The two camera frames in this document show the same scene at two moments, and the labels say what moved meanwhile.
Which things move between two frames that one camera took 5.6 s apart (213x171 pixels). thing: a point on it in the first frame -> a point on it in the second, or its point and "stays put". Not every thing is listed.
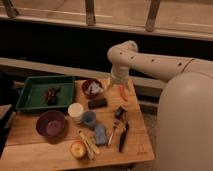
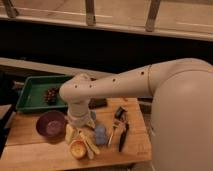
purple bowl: x=51 y=124 stays put
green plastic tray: x=49 y=91 stays put
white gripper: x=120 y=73 -> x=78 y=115
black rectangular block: x=98 y=103 stays put
